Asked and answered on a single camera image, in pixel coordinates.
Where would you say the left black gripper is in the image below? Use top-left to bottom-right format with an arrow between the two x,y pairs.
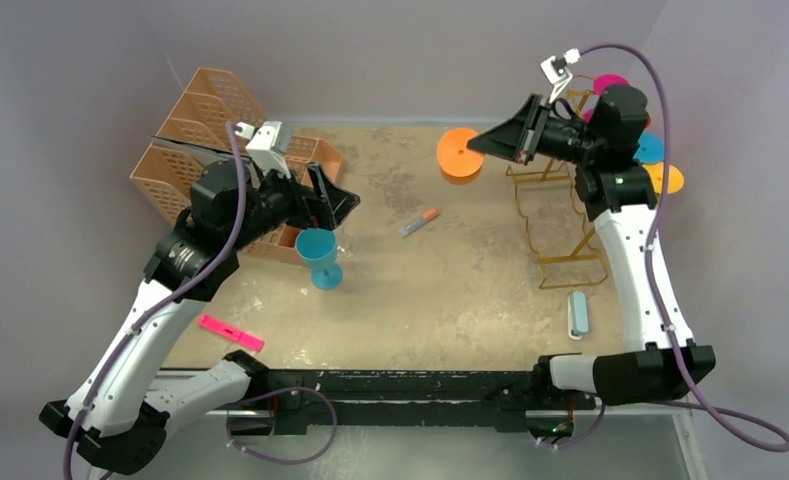
228,158 -> 357,251

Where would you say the clear wine glass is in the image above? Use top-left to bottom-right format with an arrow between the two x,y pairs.
335,227 -> 359,258

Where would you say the blue wine glass front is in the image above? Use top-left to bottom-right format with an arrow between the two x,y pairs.
295,228 -> 343,291

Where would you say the orange wine glass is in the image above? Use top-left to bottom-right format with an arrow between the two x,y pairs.
436,127 -> 485,185

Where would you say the yellow wine glass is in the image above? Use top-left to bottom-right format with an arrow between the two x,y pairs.
642,162 -> 685,196

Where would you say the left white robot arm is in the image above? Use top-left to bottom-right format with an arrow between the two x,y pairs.
39,159 -> 360,479

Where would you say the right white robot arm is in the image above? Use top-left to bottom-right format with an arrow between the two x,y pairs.
467,84 -> 716,407

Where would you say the magenta wine glass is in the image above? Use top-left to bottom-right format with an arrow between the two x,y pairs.
581,73 -> 631,123

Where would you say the grey orange highlighter marker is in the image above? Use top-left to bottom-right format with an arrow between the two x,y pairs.
398,208 -> 439,238

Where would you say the grey folder in organizer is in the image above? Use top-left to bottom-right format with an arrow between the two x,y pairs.
151,135 -> 232,166

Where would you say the orange plastic file organizer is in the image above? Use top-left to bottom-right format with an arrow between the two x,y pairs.
130,67 -> 344,266

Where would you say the pink plastic clip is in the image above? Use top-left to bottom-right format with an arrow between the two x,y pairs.
197,315 -> 265,353

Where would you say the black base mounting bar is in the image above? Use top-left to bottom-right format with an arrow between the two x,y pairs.
228,369 -> 595,435

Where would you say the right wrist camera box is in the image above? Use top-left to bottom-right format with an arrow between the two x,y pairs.
540,48 -> 581,103

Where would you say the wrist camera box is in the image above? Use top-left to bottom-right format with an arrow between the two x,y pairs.
540,48 -> 581,103
233,121 -> 293,178

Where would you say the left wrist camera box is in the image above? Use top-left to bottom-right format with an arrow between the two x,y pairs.
233,121 -> 293,178

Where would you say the gold wire glass rack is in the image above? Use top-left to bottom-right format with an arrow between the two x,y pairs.
505,72 -> 611,291

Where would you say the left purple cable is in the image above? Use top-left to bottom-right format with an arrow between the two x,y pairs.
61,120 -> 250,480

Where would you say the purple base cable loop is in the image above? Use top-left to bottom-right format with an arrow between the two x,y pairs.
225,387 -> 338,465

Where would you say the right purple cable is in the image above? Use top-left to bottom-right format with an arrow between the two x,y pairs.
578,43 -> 789,454

